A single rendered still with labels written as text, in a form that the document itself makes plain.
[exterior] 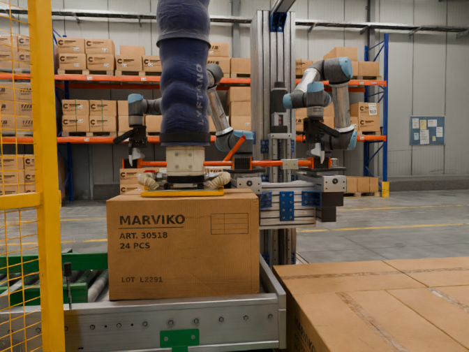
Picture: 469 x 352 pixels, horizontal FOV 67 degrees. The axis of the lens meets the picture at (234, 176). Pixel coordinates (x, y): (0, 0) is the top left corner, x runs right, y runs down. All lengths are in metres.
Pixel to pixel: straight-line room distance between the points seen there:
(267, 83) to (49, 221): 1.58
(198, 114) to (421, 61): 11.40
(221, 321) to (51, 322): 0.56
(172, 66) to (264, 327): 1.09
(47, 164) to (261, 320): 0.90
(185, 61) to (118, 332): 1.06
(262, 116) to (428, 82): 10.60
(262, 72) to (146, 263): 1.43
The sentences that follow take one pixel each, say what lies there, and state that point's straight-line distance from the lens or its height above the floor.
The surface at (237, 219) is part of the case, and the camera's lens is 1.42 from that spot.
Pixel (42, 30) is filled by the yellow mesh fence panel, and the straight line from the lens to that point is 1.30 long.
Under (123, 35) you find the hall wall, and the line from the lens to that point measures 10.62.
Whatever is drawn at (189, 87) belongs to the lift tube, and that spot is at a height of 1.40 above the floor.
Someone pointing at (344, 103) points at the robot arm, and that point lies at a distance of 2.14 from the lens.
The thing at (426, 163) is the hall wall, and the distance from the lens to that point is 12.48.
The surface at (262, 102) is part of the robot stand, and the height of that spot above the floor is 1.45.
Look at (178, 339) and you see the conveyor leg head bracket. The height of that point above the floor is 0.46.
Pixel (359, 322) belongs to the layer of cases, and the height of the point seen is 0.54.
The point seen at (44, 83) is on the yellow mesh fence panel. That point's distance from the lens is 1.26.
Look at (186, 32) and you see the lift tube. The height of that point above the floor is 1.62.
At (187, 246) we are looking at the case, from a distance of 1.45.
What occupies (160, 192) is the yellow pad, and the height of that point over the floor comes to 0.97.
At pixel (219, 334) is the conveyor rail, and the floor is 0.47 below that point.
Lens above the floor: 1.11
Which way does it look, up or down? 3 degrees down
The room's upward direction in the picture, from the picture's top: 1 degrees counter-clockwise
